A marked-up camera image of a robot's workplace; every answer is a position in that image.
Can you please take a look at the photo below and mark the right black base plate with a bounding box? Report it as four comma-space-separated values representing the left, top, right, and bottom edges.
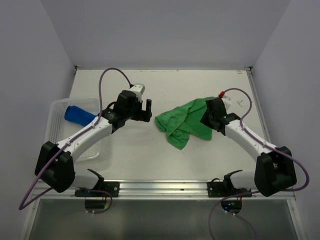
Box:
206, 178, 252, 198

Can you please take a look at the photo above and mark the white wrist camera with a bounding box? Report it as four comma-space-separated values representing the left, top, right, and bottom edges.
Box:
218, 91, 232, 110
129, 83, 146, 98

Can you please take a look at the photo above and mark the blue towel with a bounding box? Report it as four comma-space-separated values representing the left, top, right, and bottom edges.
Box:
64, 105, 96, 127

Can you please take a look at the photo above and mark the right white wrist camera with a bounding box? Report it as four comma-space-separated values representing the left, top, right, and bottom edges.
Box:
218, 91, 232, 110

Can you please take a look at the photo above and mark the white perforated plastic basket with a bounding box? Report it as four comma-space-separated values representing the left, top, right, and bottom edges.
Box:
41, 97, 103, 163

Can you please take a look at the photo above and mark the green towel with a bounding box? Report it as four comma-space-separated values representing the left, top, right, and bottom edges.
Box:
154, 97, 212, 150

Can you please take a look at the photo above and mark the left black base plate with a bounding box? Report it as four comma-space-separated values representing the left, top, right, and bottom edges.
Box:
74, 181, 120, 198

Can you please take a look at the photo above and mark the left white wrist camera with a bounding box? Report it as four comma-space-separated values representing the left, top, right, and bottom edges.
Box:
129, 83, 146, 98

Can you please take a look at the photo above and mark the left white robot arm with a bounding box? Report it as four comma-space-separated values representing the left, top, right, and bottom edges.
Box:
35, 84, 152, 197

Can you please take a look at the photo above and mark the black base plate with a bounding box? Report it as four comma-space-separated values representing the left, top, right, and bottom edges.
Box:
206, 178, 252, 198
74, 181, 120, 198

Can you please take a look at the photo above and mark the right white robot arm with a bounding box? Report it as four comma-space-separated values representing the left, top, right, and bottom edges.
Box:
200, 97, 297, 197

